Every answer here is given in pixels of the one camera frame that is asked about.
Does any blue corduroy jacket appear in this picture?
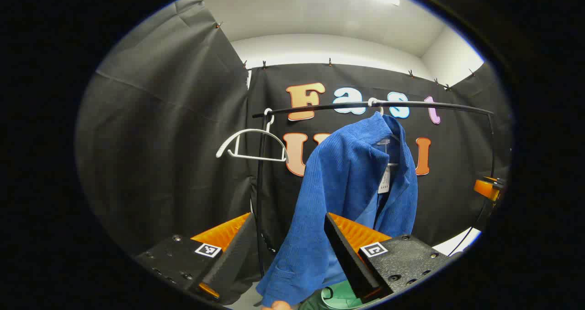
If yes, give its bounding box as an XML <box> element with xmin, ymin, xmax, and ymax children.
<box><xmin>256</xmin><ymin>112</ymin><xmax>419</xmax><ymax>308</ymax></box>

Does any green laundry hamper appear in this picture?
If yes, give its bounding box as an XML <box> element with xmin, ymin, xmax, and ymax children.
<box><xmin>299</xmin><ymin>280</ymin><xmax>366</xmax><ymax>310</ymax></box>

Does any black cable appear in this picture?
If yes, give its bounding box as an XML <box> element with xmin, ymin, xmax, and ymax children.
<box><xmin>448</xmin><ymin>196</ymin><xmax>494</xmax><ymax>257</ymax></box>

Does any row of small cloth clips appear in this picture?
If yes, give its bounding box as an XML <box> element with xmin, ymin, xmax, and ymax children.
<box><xmin>215</xmin><ymin>21</ymin><xmax>476</xmax><ymax>92</ymax></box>

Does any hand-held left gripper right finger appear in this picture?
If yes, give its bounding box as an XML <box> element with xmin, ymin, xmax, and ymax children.
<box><xmin>324</xmin><ymin>212</ymin><xmax>451</xmax><ymax>304</ymax></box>

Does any white plastic hanger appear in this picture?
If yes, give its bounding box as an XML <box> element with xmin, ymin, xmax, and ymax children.
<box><xmin>216</xmin><ymin>108</ymin><xmax>289</xmax><ymax>163</ymax></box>
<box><xmin>368</xmin><ymin>98</ymin><xmax>403</xmax><ymax>168</ymax></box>

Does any white ribbed panel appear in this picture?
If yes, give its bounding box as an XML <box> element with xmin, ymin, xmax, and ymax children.
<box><xmin>432</xmin><ymin>228</ymin><xmax>481</xmax><ymax>257</ymax></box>

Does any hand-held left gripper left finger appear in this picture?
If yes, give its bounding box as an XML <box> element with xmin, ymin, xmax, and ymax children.
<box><xmin>136</xmin><ymin>212</ymin><xmax>257</xmax><ymax>301</ymax></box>

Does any black clothes rack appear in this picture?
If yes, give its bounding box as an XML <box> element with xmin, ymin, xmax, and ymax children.
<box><xmin>252</xmin><ymin>101</ymin><xmax>498</xmax><ymax>278</ymax></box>

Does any black backdrop cloth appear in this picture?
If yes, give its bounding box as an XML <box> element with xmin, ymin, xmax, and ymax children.
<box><xmin>75</xmin><ymin>0</ymin><xmax>512</xmax><ymax>297</ymax></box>

